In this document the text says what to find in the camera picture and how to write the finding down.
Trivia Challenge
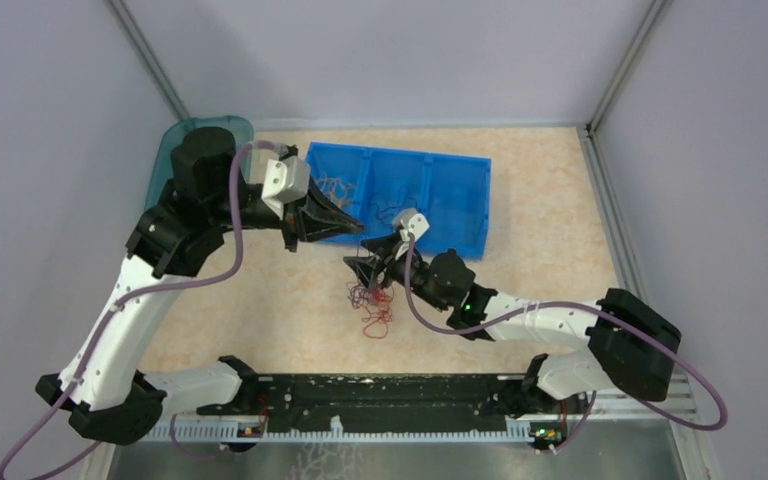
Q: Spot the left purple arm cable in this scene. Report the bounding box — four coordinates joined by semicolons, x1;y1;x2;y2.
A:
0;140;279;480

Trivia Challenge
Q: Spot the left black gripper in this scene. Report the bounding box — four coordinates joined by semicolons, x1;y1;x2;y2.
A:
208;173;364;252

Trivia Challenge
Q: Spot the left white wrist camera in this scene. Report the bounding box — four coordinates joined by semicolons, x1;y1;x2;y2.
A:
261;155;311;220

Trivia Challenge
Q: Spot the aluminium frame rail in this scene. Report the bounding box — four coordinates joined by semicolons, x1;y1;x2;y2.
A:
95;374;697;446

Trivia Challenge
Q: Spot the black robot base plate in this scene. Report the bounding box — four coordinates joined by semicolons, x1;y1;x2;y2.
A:
197;374;587;449

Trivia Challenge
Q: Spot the blue three-compartment bin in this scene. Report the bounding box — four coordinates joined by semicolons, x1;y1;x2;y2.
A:
306;142;492;260

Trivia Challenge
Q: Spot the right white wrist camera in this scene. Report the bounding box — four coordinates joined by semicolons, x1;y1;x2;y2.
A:
392;208;430;242

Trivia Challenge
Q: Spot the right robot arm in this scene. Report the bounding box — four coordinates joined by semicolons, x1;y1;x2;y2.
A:
343;234;681;412

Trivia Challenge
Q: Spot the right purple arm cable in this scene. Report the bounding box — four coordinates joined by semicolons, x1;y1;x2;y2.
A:
403;231;730;433

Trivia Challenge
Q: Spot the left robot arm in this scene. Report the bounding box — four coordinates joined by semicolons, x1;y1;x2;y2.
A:
36;126;363;446

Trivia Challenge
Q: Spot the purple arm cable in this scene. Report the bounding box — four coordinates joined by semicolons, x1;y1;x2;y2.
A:
0;140;279;480
403;231;730;433

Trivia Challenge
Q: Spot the red wire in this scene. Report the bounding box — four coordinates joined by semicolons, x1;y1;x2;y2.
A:
350;281;395;341

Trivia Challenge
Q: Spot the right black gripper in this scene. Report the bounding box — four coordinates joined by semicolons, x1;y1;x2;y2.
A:
344;232;449;312

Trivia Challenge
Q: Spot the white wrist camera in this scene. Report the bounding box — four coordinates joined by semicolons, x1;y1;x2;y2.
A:
261;155;311;220
392;208;430;242

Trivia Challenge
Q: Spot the yellow wire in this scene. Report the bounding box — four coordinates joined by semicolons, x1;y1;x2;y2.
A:
314;173;359;210

